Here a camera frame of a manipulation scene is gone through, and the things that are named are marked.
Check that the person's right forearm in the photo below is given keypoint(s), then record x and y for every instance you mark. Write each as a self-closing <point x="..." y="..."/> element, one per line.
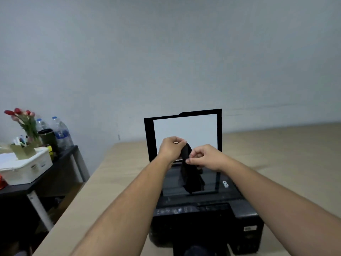
<point x="271" y="205"/>

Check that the white paper sheets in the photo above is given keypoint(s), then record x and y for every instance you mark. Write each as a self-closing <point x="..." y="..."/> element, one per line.
<point x="7" y="159"/>

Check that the yellow bottle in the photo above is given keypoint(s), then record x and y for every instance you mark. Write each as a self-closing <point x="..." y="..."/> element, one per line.
<point x="50" y="151"/>

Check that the black printer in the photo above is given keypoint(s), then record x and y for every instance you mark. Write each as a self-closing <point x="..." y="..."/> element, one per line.
<point x="202" y="218"/>

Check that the person's left forearm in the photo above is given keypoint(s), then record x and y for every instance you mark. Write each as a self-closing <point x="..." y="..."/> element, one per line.
<point x="125" y="210"/>

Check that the white plastic storage box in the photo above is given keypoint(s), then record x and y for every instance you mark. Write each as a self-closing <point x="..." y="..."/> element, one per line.
<point x="29" y="169"/>

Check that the person's right thumb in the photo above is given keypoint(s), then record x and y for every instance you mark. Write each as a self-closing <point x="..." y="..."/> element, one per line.
<point x="192" y="161"/>

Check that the red object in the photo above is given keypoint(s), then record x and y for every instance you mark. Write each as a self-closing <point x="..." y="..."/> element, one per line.
<point x="2" y="182"/>

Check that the small clear water bottle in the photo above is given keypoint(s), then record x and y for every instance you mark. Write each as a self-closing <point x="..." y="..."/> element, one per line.
<point x="41" y="125"/>

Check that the person's right hand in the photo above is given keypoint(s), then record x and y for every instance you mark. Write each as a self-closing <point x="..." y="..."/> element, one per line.
<point x="210" y="158"/>

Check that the dark tumbler cup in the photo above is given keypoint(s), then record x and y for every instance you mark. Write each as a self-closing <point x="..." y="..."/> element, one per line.
<point x="48" y="138"/>

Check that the person's left hand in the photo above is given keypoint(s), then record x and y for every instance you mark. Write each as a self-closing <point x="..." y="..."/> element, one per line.
<point x="168" y="149"/>

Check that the large clear water bottle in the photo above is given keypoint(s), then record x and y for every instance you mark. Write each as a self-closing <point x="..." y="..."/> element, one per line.
<point x="61" y="133"/>

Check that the green paper pen holder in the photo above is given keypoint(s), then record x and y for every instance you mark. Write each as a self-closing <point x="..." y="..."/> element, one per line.
<point x="23" y="151"/>

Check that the black side table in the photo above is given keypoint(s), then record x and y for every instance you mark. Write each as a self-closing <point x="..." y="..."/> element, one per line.
<point x="60" y="167"/>

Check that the red and pink tulip bouquet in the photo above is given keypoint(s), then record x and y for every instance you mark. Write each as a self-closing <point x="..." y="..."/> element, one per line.
<point x="25" y="121"/>

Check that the bunch of pens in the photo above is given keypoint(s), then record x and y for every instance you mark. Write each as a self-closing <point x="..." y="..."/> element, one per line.
<point x="20" y="141"/>

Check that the person's left fingers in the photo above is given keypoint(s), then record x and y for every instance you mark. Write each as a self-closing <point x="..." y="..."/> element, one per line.
<point x="180" y="142"/>

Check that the black cloth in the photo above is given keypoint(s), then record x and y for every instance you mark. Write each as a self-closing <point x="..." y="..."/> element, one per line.
<point x="191" y="175"/>

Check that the black scanner lid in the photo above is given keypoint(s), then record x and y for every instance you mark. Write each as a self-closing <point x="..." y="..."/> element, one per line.
<point x="186" y="127"/>

